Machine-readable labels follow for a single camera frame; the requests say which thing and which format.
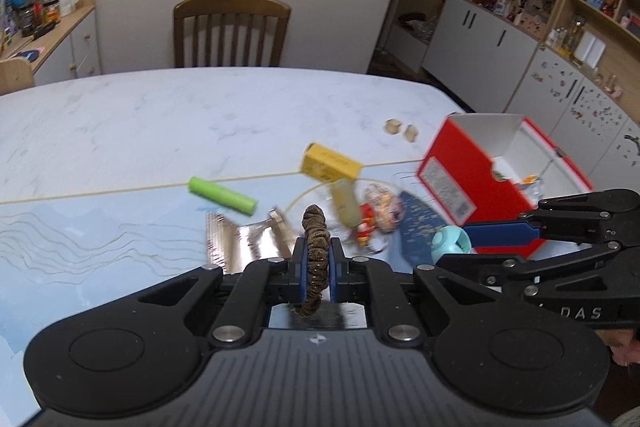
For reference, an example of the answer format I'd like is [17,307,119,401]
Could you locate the red figure keychain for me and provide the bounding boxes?
[353,202,387,254]

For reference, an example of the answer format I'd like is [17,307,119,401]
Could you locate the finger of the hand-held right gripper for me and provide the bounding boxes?
[434,241,640,304]
[462,188,640,250]

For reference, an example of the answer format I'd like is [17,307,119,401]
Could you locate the person's right hand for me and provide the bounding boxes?
[608,328,640,369]

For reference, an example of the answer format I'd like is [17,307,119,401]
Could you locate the dark jars with red labels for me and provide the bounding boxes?
[12,0,62,38]

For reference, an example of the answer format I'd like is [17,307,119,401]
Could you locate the green plastic tube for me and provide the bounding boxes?
[187,176,260,216]

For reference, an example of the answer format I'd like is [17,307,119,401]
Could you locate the brown wooden slatted chair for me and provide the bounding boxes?
[173,0,292,68]

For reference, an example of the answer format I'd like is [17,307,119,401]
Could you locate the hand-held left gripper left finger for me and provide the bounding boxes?
[137,237,307,349]

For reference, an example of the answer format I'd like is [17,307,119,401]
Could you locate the teal round plastic toy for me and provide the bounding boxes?
[430,226,473,259]

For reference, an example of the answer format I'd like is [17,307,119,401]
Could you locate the yellow cardboard box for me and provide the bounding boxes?
[300,143,364,184]

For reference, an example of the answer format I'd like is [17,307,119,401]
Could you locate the red and white cardboard box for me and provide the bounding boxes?
[417,113,596,260]

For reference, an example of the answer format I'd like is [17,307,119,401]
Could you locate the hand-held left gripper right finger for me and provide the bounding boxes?
[330,237,498,349]

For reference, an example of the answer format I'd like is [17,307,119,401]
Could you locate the silver foil packet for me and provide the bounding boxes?
[204,207,369,329]

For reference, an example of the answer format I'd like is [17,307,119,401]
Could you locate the white rectangular containers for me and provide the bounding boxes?
[574,30,608,68]

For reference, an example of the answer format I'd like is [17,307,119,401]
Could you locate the pale yellow small bottle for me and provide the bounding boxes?
[329,178,362,229]

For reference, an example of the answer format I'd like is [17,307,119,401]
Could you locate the clear glass bottle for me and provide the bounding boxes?
[567,16,587,58]

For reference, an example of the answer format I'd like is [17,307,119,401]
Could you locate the white wooden sideboard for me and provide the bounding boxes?
[0,0,103,88]

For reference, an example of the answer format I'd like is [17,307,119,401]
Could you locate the brown fabric scrunchie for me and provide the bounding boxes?
[292,204,332,317]

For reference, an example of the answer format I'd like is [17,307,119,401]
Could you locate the white and wood wall cabinet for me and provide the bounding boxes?
[366,0,640,220]

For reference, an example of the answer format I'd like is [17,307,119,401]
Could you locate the white striped toy figure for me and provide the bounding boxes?
[363,183,405,232]

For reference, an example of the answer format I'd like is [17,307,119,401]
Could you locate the dark blue dotted pouch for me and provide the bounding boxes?
[396,190,470,279]

